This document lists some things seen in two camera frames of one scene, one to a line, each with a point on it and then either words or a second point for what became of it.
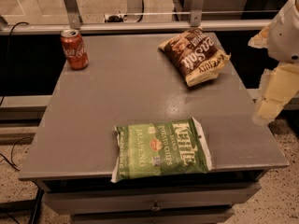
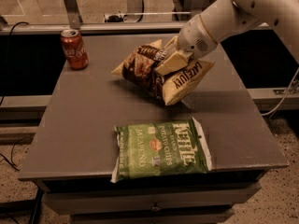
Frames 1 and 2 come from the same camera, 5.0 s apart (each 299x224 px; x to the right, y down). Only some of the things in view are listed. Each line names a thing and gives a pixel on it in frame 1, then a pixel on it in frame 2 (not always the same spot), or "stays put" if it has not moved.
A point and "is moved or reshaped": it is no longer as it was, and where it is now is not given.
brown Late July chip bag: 195,55 is moved or reshaped
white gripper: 286,37 -> 193,37
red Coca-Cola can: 74,49 stays put
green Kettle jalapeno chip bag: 161,148 stays put
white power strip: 113,19 stays put
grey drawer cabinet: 129,81 stays put
